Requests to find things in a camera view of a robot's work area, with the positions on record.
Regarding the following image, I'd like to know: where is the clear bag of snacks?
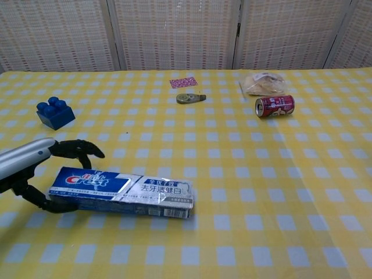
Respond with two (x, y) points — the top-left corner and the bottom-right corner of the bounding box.
(243, 72), (287, 96)

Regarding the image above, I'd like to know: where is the red drink can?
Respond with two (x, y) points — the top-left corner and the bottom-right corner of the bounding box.
(255, 95), (295, 119)

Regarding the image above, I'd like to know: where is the yellow white checkered tablecloth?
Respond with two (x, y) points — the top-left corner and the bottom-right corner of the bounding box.
(0, 69), (372, 279)

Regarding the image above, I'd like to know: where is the blue toy building block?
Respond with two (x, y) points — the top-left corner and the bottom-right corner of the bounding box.
(36, 96), (76, 130)

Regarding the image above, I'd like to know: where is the blue and white toothpaste box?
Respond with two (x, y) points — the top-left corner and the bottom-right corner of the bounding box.
(47, 166), (195, 220)

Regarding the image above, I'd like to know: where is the black and silver left hand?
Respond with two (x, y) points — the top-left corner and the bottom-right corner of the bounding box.
(0, 137), (106, 214)

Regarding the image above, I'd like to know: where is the pink patterned card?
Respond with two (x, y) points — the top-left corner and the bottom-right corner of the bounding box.
(170, 76), (198, 88)

